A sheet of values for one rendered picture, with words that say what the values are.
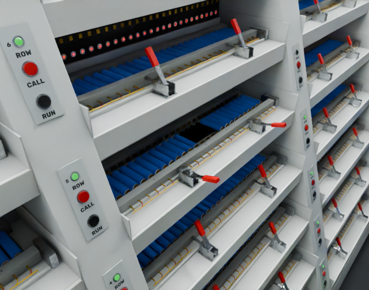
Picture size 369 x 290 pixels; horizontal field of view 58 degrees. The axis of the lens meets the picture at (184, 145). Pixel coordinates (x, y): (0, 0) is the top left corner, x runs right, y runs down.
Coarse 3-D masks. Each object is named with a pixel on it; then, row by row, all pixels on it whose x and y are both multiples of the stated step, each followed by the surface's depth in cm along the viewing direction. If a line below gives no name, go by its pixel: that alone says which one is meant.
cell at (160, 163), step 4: (144, 152) 73; (144, 156) 72; (148, 156) 72; (152, 156) 72; (148, 160) 72; (152, 160) 71; (156, 160) 71; (156, 164) 70; (160, 164) 70; (164, 164) 70; (160, 168) 70
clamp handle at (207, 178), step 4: (192, 176) 66; (196, 176) 65; (200, 176) 65; (204, 176) 64; (208, 176) 64; (212, 176) 63; (204, 180) 64; (208, 180) 63; (212, 180) 62; (216, 180) 62
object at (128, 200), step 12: (264, 108) 91; (240, 120) 84; (228, 132) 80; (204, 144) 75; (216, 144) 77; (192, 156) 72; (168, 168) 68; (156, 180) 65; (168, 180) 68; (132, 192) 62; (144, 192) 63; (120, 204) 59; (132, 204) 62; (144, 204) 62
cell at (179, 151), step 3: (165, 141) 77; (162, 144) 77; (165, 144) 76; (168, 144) 76; (171, 144) 76; (165, 147) 76; (168, 147) 76; (171, 147) 75; (174, 147) 75; (177, 147) 75; (171, 150) 75; (174, 150) 74; (177, 150) 74; (180, 150) 74; (183, 150) 74; (177, 153) 74; (180, 153) 74; (183, 153) 74; (180, 156) 74
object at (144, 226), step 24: (264, 96) 95; (288, 96) 92; (264, 120) 89; (288, 120) 92; (240, 144) 79; (264, 144) 85; (192, 168) 72; (216, 168) 72; (168, 192) 66; (192, 192) 66; (144, 216) 60; (168, 216) 62; (144, 240) 59
